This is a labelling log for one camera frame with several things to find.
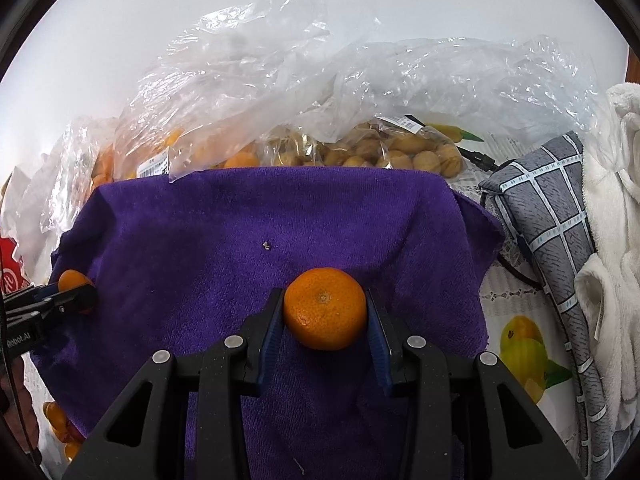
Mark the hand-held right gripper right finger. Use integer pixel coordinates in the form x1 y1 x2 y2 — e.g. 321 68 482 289
366 287 586 480

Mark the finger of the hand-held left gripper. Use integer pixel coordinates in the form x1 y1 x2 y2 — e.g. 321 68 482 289
4 285 99 334
0 282 62 314

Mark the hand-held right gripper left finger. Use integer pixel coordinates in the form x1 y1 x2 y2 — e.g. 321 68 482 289
62 287 286 480

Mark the small orange kumquat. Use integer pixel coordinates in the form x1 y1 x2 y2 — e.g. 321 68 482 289
58 269 97 316

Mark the large orange mandarin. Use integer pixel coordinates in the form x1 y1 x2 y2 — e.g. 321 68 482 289
283 267 368 351

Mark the clear plastic bag of mandarins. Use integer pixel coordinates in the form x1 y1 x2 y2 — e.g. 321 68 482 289
90 10 381 186

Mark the red box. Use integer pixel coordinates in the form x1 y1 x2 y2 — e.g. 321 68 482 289
0 237 32 297

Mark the crumpled clear plastic bag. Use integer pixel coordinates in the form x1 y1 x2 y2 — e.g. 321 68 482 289
5 115 118 281

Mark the purple towel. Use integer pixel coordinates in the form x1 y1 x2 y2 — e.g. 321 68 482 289
30 166 505 480

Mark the white bag label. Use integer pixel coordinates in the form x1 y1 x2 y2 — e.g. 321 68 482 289
375 115 427 134
137 155 172 179

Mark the grey checked cushion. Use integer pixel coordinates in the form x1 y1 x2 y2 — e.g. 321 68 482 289
479 131 631 480

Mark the white striped towel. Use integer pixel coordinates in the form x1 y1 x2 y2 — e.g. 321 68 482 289
572 82 640 431

